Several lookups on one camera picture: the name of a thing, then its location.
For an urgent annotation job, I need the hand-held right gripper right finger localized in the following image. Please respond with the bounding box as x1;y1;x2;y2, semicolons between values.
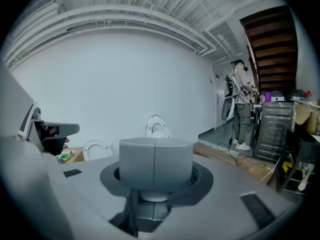
154;137;195;189

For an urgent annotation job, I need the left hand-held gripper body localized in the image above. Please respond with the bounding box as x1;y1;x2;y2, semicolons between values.
0;67;46;150

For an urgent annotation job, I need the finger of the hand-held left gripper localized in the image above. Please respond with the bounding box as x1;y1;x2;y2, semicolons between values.
44;121;80;137

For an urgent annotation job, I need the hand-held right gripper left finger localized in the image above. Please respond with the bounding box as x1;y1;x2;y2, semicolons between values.
119;137;156;190

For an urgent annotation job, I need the white toilet with raised lid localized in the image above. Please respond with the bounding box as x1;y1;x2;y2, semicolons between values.
144;113;173;139

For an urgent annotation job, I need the small white toilet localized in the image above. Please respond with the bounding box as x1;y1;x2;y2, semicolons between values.
82;139;114;162

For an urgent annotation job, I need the person's left hand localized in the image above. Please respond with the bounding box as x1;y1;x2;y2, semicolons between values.
41;135;71;157

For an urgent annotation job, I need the large brown cardboard box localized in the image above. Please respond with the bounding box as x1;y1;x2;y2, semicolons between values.
65;147;85;164

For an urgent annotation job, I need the green plastic item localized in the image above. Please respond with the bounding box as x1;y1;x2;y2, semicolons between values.
56;150;74;165

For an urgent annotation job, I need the wooden plank platform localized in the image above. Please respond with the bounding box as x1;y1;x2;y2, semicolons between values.
193;142;277;184

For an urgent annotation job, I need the white door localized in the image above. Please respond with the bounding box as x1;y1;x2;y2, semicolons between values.
214;66;226;130

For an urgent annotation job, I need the steel washing machine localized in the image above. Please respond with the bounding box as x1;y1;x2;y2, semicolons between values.
252;100;296;163

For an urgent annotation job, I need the yellow tool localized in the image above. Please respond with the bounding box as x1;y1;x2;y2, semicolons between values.
282;160;295;172

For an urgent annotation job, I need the black metal rack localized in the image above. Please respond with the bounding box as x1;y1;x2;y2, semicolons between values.
274;130;320;194

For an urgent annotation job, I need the open tan cardboard box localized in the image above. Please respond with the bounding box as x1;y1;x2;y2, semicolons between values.
294;101;320;135

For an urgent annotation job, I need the dark wooden staircase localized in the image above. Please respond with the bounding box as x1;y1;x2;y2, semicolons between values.
239;4;299;95

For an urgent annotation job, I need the black floor cable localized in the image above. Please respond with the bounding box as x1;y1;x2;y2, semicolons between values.
216;133;240;166

